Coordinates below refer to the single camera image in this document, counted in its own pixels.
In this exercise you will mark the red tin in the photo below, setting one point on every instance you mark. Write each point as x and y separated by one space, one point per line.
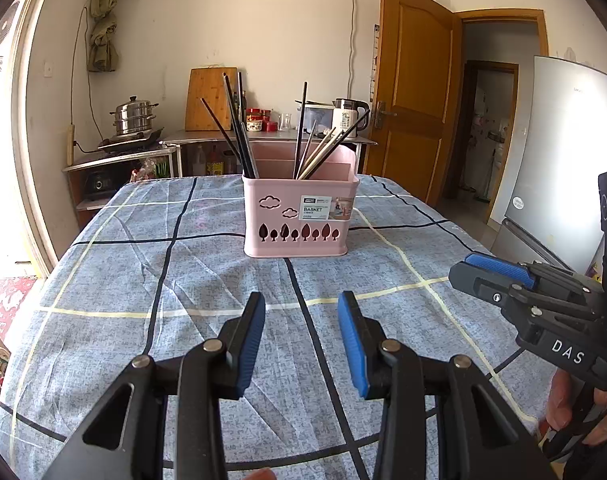
270 126

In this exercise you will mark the white electric kettle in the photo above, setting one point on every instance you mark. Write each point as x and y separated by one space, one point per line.
346 117

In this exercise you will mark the steel side table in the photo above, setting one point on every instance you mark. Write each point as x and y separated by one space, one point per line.
208 136

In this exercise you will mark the dark sauce bottle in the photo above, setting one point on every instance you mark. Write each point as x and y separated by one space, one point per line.
245 110

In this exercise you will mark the glass cup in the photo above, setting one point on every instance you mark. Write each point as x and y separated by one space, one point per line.
284 122

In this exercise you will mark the narrow wall calendar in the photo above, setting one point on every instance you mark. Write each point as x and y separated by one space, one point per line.
375 60

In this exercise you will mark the floral white jar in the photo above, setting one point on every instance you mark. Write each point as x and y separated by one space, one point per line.
254 123

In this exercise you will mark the black kitchen appliance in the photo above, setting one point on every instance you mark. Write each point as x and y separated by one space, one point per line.
98 184

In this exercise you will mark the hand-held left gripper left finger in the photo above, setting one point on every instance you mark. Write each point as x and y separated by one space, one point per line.
251 345

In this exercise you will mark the low steel counter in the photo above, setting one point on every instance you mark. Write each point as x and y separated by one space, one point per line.
113 160

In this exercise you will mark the outdoor fan unit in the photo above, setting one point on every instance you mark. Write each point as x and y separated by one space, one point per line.
1 30

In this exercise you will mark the tied beige curtain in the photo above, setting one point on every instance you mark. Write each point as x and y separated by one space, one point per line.
103 45

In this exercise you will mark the grey refrigerator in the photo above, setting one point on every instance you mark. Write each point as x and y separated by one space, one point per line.
563 160

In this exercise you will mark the black gas stove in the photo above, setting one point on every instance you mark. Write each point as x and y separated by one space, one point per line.
128 143

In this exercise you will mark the wooden door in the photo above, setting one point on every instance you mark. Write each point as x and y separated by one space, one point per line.
416 85

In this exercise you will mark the pink plastic chopstick basket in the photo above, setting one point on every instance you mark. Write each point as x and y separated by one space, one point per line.
283 187

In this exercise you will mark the red patterned floor mat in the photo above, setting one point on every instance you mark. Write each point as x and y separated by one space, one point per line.
8 300

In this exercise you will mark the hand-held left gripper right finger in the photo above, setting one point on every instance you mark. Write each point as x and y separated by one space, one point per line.
353 345

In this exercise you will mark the water filter pitcher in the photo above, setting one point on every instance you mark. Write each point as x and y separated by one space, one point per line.
321 115

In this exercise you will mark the red-lidded jar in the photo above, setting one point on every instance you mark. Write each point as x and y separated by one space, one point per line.
253 111

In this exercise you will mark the person's right hand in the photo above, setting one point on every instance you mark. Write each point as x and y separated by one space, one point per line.
558 400

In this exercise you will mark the wooden door frame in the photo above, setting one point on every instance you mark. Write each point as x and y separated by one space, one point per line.
503 14

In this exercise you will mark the person's left hand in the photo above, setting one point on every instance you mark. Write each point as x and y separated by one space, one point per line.
260 475

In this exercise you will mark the clear plastic bottle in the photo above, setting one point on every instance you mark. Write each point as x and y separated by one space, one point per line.
199 162

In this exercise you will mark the yellow label bottle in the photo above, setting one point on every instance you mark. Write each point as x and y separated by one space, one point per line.
214 162

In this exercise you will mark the white window frame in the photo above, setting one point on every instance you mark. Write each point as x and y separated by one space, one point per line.
24 170

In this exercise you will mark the steel steamer pot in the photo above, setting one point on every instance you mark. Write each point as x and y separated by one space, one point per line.
133 120

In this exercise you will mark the blue checked tablecloth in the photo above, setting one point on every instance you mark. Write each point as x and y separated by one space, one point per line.
133 260

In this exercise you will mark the bamboo cutting board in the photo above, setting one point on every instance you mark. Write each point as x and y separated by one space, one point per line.
208 105

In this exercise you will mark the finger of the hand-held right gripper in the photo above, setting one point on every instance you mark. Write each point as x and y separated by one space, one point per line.
476 282
501 267

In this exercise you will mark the beige power strip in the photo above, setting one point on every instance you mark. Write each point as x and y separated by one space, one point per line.
70 145

